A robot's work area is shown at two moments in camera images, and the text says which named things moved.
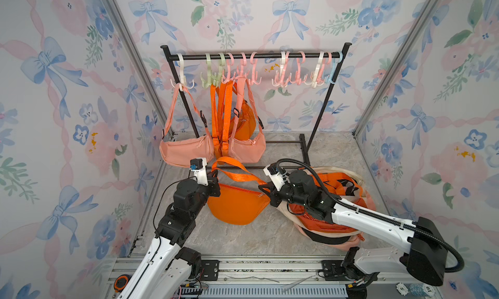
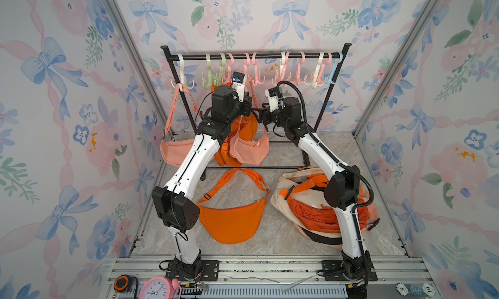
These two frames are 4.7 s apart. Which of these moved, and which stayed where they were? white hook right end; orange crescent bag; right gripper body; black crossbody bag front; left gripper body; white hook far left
Moved: right gripper body; orange crescent bag; left gripper body
Stayed: black crossbody bag front; white hook right end; white hook far left
